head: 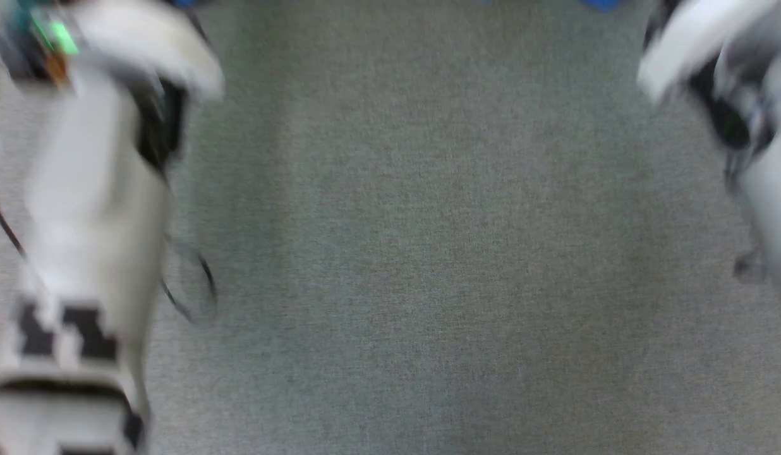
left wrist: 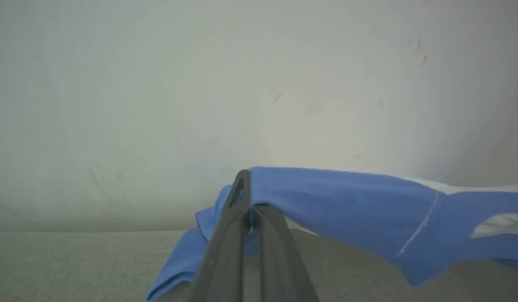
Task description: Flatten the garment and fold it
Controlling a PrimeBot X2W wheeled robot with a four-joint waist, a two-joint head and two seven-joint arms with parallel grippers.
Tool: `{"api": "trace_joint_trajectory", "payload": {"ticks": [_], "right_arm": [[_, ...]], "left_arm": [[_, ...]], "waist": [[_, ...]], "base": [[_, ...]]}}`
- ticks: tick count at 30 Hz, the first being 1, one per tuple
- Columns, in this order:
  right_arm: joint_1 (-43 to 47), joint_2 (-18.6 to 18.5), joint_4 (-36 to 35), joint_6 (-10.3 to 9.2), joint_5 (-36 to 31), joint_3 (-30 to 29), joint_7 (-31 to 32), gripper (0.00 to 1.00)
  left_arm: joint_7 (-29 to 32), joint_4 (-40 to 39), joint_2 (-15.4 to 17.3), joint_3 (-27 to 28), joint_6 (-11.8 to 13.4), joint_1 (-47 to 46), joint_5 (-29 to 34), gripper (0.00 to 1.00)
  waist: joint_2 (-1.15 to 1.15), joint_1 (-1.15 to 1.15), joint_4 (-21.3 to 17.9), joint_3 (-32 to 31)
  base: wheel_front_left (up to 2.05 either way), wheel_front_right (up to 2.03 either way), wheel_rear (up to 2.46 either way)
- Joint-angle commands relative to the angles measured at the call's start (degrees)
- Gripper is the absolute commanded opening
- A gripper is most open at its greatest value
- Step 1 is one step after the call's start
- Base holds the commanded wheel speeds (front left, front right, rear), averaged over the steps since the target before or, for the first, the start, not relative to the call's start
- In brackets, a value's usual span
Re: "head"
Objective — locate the right gripper body white shell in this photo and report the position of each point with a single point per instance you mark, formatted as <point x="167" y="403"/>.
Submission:
<point x="687" y="44"/>

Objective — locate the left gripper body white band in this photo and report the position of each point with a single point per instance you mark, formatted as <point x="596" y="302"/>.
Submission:
<point x="163" y="50"/>

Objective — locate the blue and white garment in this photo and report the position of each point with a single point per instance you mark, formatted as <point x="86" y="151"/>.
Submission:
<point x="599" y="4"/>

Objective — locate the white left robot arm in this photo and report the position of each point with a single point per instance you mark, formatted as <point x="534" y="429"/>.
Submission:
<point x="87" y="208"/>

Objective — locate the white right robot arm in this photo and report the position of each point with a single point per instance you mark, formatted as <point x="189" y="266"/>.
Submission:
<point x="773" y="183"/>

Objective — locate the grey-green fabric sofa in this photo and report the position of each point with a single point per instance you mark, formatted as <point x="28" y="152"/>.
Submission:
<point x="428" y="253"/>

